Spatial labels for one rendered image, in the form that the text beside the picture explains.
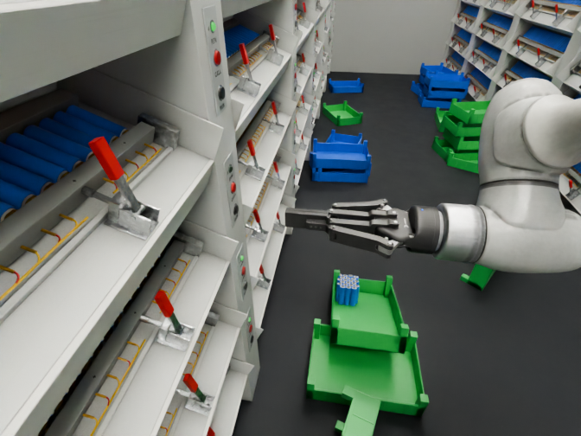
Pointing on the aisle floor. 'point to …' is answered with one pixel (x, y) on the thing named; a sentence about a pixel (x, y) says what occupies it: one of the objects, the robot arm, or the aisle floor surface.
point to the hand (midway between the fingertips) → (306, 219)
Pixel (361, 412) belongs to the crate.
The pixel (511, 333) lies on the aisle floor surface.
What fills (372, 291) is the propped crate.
